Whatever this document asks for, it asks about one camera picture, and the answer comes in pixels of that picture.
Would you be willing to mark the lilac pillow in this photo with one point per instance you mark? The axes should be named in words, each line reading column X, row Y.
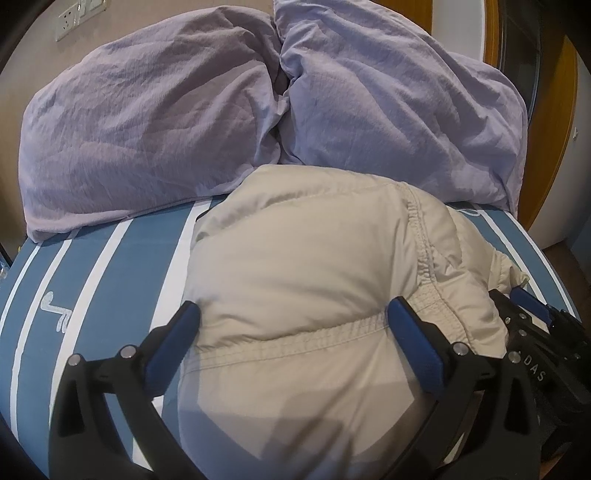
column 147, row 124
column 392, row 106

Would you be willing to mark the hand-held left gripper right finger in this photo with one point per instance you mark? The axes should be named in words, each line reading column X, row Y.
column 418, row 346

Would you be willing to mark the beige puffer jacket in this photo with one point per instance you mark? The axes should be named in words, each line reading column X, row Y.
column 300, row 286

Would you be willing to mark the blue white striped bed sheet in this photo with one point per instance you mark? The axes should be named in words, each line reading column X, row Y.
column 106, row 277

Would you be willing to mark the white wall socket panel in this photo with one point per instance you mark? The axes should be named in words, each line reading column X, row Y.
column 81, row 16

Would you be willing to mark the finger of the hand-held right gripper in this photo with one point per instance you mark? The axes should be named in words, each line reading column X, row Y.
column 531, row 302

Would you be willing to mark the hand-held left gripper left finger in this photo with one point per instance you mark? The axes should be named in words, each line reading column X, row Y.
column 171, row 344

